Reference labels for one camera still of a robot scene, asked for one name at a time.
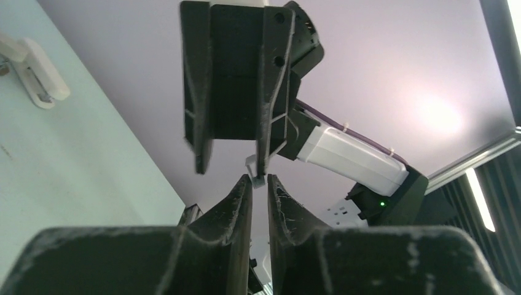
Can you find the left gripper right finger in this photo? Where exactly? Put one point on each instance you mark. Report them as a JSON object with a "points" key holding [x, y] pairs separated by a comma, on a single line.
{"points": [[310, 257]]}

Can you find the white stapler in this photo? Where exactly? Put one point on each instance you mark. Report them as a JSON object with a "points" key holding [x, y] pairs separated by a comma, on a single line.
{"points": [[36, 71]]}

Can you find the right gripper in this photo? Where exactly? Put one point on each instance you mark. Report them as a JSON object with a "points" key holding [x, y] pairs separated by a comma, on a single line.
{"points": [[250, 96]]}

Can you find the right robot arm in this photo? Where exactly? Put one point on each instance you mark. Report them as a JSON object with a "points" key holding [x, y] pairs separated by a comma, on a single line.
{"points": [[388, 191]]}

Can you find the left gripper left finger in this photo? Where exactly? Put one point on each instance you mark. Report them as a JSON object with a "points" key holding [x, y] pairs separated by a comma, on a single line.
{"points": [[207, 256]]}

